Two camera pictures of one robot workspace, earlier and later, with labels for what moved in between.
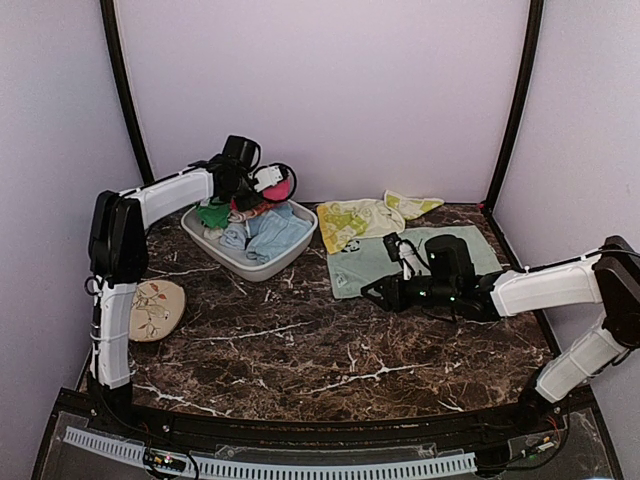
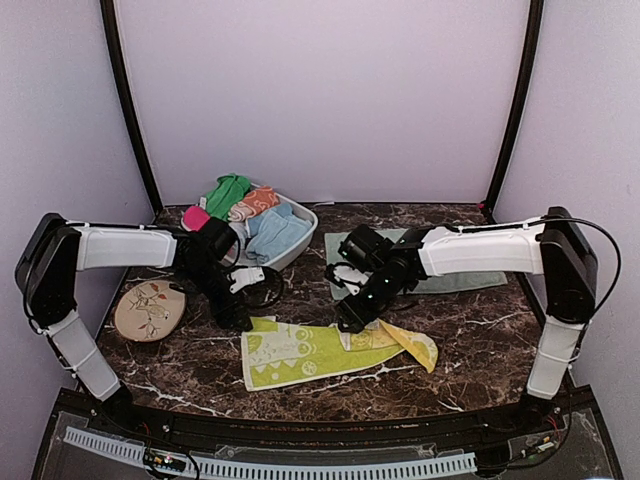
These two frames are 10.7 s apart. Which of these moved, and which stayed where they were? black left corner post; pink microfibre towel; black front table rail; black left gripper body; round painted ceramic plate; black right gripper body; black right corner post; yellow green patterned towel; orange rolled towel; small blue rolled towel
Moved: yellow green patterned towel; black right gripper body; pink microfibre towel; black left gripper body
Stayed: black left corner post; small blue rolled towel; black front table rail; orange rolled towel; black right corner post; round painted ceramic plate
